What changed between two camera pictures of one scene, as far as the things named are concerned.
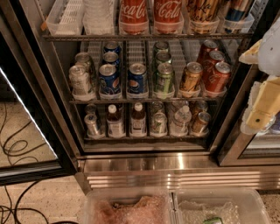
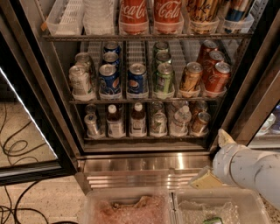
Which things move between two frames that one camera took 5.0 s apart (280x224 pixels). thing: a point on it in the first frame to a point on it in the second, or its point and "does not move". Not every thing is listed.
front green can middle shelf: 164,79 does not move
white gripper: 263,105 to 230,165
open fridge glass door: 33,143 does not move
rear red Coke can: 204,52 does not move
